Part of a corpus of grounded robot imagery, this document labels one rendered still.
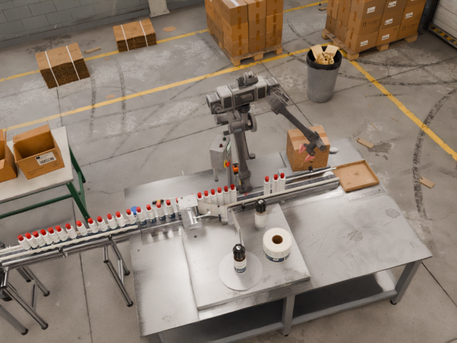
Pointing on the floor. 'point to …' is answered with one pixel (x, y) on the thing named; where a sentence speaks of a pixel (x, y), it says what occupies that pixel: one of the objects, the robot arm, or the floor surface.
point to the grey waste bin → (321, 84)
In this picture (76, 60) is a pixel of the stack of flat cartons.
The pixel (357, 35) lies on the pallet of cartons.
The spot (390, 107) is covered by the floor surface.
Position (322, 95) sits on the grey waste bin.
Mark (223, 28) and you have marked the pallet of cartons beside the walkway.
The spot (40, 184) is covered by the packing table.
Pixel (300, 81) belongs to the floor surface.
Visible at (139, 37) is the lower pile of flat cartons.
